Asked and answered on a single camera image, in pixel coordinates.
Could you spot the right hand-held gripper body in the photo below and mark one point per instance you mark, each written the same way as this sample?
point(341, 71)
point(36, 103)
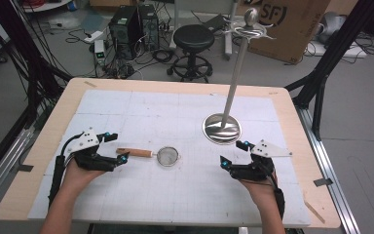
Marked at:
point(259, 169)

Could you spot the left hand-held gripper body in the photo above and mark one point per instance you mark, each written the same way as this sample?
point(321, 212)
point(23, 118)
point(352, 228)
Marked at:
point(86, 141)

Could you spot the person's right hand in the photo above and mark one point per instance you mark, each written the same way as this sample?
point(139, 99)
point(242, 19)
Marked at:
point(259, 191)

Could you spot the person's left hand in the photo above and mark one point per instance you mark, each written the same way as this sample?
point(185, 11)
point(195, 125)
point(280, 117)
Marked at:
point(79, 177)

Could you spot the metal hook stand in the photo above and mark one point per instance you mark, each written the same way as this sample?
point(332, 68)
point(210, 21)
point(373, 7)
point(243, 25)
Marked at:
point(222, 130)

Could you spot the wooden table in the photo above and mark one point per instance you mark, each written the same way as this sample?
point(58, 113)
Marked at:
point(61, 110)

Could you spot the white grid mat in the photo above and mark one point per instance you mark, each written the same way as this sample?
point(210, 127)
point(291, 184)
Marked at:
point(175, 195)

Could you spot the black tape piece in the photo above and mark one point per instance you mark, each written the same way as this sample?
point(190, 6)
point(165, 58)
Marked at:
point(323, 182)
point(25, 168)

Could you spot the thin wooden strip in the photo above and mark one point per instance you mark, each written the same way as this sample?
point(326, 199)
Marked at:
point(315, 212)

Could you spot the white box with green light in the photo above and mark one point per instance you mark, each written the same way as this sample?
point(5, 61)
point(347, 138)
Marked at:
point(99, 52)

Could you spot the white power strip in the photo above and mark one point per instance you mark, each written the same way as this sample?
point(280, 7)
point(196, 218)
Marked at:
point(93, 36)

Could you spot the large black computer tower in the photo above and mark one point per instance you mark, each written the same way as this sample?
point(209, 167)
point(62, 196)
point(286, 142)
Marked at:
point(123, 32)

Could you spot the slim black computer tower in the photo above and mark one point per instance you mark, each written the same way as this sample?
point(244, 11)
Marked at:
point(149, 26)

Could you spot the black round stool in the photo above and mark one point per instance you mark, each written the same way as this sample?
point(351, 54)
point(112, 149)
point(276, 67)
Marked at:
point(193, 37)

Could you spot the cardboard box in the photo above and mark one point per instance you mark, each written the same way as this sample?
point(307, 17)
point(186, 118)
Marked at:
point(292, 29)

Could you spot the aluminium rail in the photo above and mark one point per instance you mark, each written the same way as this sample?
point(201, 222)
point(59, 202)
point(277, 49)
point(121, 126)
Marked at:
point(3, 169)
point(328, 169)

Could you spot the black metal frame stand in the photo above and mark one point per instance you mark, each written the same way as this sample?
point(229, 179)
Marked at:
point(29, 65)
point(324, 65)

